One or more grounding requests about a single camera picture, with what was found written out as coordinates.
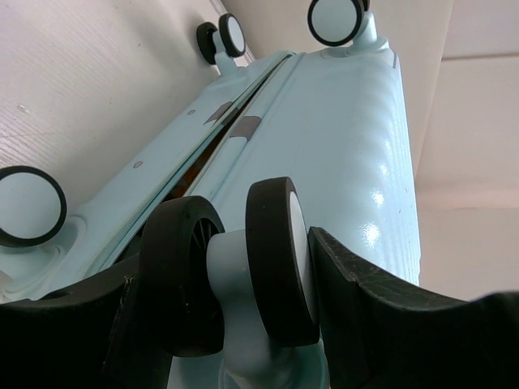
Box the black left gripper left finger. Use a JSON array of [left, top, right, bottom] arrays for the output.
[[1, 255, 170, 388]]

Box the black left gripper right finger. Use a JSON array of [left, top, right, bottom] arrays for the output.
[[309, 227, 518, 388]]

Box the light blue hard suitcase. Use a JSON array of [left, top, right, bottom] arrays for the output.
[[1, 1, 420, 388]]

